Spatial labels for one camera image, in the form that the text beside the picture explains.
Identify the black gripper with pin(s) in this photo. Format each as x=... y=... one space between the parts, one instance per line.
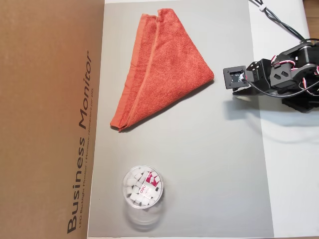
x=254 y=73

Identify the orange terry towel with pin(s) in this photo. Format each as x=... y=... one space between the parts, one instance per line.
x=164 y=69

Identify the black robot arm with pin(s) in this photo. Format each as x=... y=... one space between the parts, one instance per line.
x=296 y=67

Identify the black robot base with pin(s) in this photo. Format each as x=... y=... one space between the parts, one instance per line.
x=301 y=104

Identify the grey desk mat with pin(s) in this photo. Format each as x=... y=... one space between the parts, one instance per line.
x=199 y=174

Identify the red white eraser wrapper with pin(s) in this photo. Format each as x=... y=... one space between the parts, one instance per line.
x=150 y=180

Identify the clear plastic jar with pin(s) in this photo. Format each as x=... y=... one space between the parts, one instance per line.
x=143 y=194

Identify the brown cardboard monitor box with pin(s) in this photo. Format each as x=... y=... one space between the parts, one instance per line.
x=49 y=112

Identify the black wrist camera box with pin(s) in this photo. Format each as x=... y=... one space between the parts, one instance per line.
x=235 y=77

